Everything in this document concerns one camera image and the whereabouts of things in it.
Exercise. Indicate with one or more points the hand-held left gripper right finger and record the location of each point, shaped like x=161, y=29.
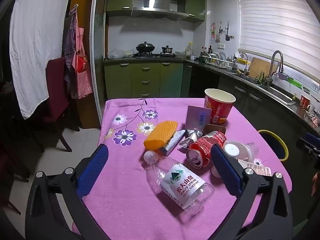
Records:
x=225, y=170

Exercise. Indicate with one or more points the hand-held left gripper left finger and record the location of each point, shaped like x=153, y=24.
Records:
x=92, y=170

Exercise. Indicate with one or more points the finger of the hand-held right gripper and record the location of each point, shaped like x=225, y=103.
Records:
x=309, y=138

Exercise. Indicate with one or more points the clear container with white lid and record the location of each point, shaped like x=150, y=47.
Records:
x=235, y=150

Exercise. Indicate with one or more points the blue bin with yellow rim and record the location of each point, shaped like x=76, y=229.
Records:
x=285, y=150

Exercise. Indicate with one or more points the red soda can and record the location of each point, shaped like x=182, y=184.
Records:
x=202, y=146

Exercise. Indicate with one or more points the white paper label strip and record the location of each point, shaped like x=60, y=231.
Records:
x=260, y=168

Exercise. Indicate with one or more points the clear plastic water bottle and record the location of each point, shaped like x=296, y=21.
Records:
x=185, y=185

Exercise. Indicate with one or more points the brown plastic tray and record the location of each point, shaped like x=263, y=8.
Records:
x=212, y=128

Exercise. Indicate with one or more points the silver snack wrapper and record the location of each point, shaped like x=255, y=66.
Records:
x=191, y=136

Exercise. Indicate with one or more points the red paper cup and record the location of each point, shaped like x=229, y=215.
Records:
x=220, y=110

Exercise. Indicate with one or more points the purple card box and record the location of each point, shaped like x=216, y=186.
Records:
x=195, y=116

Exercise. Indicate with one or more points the person's right hand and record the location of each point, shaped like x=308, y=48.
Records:
x=316, y=183

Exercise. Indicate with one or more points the red mug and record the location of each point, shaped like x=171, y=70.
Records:
x=305, y=102

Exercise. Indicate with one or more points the pink floral tablecloth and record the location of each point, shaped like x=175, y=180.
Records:
x=125, y=205

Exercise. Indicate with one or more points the steel sink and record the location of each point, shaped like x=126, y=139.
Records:
x=280, y=93

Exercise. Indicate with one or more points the green packet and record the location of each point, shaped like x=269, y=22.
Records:
x=295, y=82

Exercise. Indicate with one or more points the dark base cabinets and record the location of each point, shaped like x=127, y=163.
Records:
x=250, y=105

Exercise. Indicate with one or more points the orange waffle sponge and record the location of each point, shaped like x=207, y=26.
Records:
x=160, y=135

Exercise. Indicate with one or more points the maroon chair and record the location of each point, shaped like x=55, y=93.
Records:
x=56, y=92

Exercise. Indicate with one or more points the wooden cutting board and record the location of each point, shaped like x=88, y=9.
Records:
x=260, y=67

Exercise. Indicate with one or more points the tall steel faucet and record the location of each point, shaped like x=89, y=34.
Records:
x=272, y=60

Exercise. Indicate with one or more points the small steel faucet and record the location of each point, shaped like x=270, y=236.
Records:
x=246, y=62

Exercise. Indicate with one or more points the green base cabinets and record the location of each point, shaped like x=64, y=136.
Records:
x=145, y=80

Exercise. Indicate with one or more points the red checked apron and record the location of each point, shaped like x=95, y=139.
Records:
x=83, y=62

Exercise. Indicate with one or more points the dish rack with dishes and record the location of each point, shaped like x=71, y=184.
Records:
x=220, y=60

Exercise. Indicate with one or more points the white enamel mug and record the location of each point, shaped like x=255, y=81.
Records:
x=192, y=57

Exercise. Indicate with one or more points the white window blind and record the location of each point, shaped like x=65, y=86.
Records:
x=275, y=25

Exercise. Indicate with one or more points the clear plastic bag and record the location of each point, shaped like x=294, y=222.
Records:
x=117, y=54

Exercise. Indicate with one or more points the dark sauce bottles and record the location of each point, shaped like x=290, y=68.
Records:
x=206, y=51

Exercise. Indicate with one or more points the yellow oil bottle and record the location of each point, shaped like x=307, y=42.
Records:
x=189, y=50

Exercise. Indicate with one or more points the gas stove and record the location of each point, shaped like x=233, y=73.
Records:
x=155, y=55

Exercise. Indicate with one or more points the black hanging spatula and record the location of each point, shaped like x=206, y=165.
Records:
x=227, y=36

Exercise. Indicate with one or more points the purple checked apron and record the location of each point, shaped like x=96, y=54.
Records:
x=70, y=40

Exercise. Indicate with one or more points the small steel pot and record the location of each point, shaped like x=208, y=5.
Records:
x=167, y=49

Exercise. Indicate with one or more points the black wok with lid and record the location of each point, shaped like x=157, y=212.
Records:
x=145, y=47

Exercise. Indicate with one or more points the white hanging cloth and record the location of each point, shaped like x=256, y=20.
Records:
x=32, y=42

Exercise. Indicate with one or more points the steel range hood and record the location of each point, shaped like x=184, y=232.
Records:
x=160, y=2

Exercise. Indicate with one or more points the white wall socket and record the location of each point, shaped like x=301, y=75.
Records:
x=220, y=46

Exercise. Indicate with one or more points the pink wall hanging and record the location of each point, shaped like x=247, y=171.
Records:
x=212, y=30

